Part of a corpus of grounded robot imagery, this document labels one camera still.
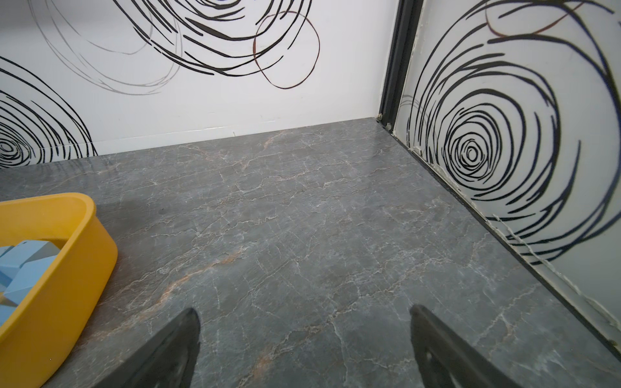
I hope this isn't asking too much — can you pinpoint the blue block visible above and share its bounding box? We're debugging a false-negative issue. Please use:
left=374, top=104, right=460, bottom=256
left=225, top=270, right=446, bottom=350
left=1, top=240, right=60, bottom=273
left=3, top=256, right=56, bottom=305

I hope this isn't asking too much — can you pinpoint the yellow plastic tub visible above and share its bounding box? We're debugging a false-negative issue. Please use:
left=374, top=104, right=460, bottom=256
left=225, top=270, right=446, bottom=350
left=1, top=193, right=118, bottom=387

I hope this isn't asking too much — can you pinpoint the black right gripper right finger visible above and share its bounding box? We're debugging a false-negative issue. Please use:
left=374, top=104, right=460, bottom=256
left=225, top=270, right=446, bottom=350
left=410, top=304, right=518, bottom=387

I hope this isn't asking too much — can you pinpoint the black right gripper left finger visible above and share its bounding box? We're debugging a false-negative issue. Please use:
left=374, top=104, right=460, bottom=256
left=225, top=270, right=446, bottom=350
left=95, top=308, right=201, bottom=387

